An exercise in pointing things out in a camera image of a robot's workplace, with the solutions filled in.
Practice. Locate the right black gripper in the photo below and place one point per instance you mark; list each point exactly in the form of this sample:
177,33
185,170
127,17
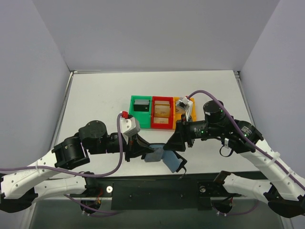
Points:
186,134

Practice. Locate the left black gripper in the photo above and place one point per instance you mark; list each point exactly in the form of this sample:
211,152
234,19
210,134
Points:
128,150

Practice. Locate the blue credit card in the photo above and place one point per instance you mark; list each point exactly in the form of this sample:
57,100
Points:
172,161

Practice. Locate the black leather card holder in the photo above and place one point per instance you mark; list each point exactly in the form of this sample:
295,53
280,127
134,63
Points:
157,156

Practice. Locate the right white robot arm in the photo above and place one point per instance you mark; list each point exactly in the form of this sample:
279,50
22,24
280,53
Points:
283,190

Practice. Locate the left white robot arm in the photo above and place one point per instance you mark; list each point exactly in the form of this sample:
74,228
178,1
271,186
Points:
53,173

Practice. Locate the black card stack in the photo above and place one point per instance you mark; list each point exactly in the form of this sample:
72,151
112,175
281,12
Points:
141,105

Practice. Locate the red plastic bin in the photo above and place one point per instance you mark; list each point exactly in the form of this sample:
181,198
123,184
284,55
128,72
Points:
162,126

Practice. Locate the orange plastic bin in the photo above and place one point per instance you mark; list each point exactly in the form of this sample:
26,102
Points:
175,118

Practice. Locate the green plastic bin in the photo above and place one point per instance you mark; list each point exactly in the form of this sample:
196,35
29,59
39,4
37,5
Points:
144,118

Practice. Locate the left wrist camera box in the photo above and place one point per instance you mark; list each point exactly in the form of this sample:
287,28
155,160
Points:
129,125

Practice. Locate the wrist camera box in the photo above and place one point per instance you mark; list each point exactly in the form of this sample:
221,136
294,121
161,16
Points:
186,104
129,125

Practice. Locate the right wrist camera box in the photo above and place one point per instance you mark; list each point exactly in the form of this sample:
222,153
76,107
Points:
186,104

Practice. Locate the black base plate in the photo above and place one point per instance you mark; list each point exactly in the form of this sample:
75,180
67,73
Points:
163,192

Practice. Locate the aluminium frame rail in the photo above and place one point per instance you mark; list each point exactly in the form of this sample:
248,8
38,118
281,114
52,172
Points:
64,104

